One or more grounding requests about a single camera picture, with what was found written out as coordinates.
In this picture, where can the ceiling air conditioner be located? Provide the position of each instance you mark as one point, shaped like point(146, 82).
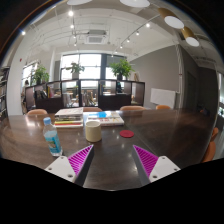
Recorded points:
point(96, 37)

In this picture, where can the potted plant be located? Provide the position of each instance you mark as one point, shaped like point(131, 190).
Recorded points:
point(121, 69)
point(75, 69)
point(40, 75)

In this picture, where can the orange chair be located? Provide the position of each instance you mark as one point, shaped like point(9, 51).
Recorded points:
point(159, 107)
point(37, 112)
point(211, 149)
point(92, 109)
point(129, 108)

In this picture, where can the red round coaster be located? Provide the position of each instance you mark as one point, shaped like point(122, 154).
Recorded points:
point(126, 133)

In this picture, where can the clear water bottle blue cap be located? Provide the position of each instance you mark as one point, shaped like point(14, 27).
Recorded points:
point(51, 136)

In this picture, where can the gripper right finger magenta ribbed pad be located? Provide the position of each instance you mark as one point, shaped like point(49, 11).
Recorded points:
point(150, 167)

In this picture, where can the round pendant lamp far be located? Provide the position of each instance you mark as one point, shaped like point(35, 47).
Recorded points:
point(190, 37)

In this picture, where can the middle potted plant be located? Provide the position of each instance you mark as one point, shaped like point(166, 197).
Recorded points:
point(75, 69)

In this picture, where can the orange chair middle right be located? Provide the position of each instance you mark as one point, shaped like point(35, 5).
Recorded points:
point(129, 108)

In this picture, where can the stack of books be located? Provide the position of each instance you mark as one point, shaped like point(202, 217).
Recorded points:
point(69, 117)

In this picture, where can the dark wooden shelf unit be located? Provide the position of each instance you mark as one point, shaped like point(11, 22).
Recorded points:
point(101, 93)

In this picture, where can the round pendant lamp near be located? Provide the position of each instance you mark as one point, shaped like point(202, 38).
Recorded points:
point(170, 18)

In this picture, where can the flat colourful book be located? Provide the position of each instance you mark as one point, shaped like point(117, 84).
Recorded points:
point(106, 118)

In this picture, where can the bookshelf at left wall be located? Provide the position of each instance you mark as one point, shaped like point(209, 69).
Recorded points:
point(4, 72)

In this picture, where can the white board against wall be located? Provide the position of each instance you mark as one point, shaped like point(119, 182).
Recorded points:
point(163, 97)

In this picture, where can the orange chair right side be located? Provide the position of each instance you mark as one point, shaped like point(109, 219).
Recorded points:
point(211, 149)

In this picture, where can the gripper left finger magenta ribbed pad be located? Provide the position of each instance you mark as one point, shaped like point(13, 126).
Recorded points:
point(73, 168)

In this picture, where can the orange chair far left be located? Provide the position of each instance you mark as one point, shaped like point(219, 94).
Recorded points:
point(37, 112)

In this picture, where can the orange chair middle left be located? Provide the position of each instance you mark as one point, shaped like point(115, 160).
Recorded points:
point(92, 109)

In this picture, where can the orange chair far right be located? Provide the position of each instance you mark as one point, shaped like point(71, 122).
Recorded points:
point(159, 107)

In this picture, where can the cream ceramic cup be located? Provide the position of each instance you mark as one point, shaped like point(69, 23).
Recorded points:
point(93, 131)

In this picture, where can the round pendant lamp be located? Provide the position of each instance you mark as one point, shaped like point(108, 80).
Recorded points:
point(190, 37)
point(170, 18)

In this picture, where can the right potted plant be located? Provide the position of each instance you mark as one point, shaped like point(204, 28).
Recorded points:
point(121, 69)

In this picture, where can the left potted plant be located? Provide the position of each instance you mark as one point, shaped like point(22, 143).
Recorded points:
point(40, 75)

